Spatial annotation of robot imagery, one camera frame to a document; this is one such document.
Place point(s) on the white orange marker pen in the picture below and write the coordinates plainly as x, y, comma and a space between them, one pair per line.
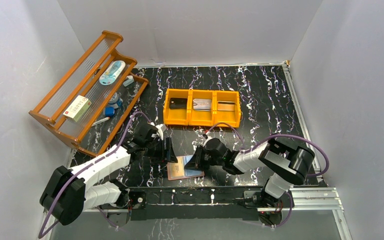
100, 121

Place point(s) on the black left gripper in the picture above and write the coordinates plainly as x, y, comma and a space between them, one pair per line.
165, 149

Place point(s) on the card stack middle bin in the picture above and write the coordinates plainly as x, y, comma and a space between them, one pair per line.
201, 104

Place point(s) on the blue white toothbrush package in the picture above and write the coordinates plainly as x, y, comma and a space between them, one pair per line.
111, 74

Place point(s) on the gold VIP card in holder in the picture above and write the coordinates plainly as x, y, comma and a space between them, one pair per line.
175, 171

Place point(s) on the card in right bin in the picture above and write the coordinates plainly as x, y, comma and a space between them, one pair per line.
226, 106

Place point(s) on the blue white tape roll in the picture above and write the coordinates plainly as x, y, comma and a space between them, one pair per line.
115, 101

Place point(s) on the orange wooden shelf rack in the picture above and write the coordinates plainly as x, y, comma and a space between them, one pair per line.
83, 79

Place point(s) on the yellow three-compartment bin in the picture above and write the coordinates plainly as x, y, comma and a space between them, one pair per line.
189, 117

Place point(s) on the pink leather card holder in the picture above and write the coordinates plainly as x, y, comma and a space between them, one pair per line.
189, 173

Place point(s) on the blue round cap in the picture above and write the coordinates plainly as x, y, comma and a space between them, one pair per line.
109, 112

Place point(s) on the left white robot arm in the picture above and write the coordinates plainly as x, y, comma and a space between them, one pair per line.
70, 191

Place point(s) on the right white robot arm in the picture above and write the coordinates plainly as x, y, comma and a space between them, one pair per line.
290, 162

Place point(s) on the white green medicine box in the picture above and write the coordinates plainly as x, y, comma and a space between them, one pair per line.
77, 108

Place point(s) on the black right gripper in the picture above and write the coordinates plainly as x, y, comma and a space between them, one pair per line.
194, 162

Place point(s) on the black metal base rail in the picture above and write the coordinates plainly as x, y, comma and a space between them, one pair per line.
214, 202

